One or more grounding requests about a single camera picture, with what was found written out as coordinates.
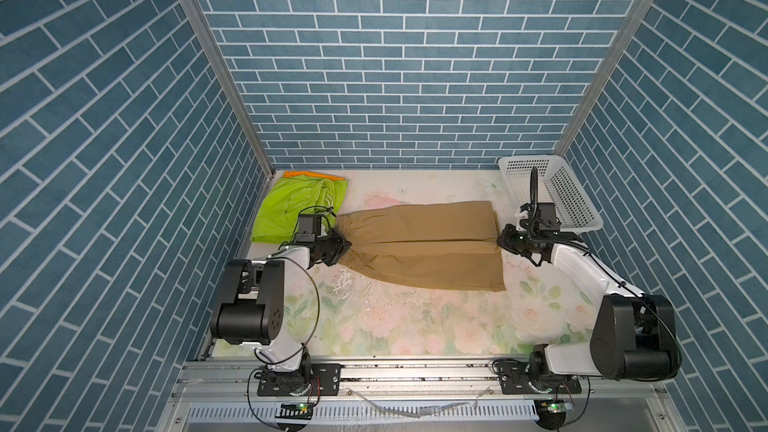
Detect tan brown shorts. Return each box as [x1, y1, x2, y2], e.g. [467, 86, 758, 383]
[336, 201, 506, 292]

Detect neon green shorts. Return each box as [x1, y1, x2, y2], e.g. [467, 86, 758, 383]
[250, 177, 348, 244]

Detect orange shorts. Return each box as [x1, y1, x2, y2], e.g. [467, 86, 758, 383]
[282, 170, 347, 181]

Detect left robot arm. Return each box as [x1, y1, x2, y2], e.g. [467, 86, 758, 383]
[209, 232, 351, 383]

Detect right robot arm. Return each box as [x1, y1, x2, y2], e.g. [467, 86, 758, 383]
[497, 224, 683, 382]

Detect white plastic laundry basket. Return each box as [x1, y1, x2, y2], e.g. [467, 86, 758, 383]
[498, 155, 604, 234]

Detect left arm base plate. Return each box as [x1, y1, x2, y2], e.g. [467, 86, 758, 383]
[256, 363, 342, 397]

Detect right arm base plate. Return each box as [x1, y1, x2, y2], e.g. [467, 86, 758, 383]
[490, 358, 582, 395]

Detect aluminium front rail frame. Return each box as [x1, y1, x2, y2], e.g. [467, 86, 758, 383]
[158, 356, 684, 431]

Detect aluminium corner post right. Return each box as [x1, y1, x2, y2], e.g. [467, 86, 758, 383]
[553, 0, 655, 157]

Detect aluminium corner post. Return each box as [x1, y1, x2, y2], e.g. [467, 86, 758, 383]
[553, 0, 655, 157]
[178, 0, 275, 178]

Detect aluminium corner post left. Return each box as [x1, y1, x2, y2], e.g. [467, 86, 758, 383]
[178, 0, 275, 178]

